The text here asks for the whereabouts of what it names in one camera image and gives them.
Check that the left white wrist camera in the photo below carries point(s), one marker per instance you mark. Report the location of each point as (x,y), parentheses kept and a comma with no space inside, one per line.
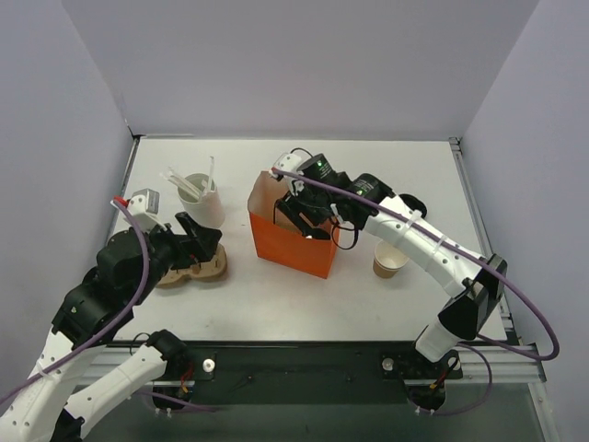
(143,206)

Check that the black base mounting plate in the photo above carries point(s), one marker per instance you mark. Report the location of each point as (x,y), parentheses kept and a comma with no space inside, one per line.
(218,374)

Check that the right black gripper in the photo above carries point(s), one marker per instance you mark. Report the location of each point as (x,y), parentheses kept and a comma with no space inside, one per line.
(300,203)

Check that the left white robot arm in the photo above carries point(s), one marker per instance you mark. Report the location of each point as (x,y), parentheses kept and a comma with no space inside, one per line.
(132,263)

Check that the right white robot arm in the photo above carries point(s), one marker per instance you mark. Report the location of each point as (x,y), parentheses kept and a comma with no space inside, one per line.
(473,283)

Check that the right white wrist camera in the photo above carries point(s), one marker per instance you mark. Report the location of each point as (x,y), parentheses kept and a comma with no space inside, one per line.
(289,162)

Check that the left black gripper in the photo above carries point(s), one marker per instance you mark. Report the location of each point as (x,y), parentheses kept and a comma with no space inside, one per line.
(185,244)

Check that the orange paper bag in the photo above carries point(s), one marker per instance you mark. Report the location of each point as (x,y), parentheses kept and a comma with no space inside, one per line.
(277,239)

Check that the white cylindrical straw holder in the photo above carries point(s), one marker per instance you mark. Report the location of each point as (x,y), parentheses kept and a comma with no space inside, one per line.
(207,210)

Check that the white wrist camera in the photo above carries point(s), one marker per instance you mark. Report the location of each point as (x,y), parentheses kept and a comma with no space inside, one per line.
(289,162)
(143,206)

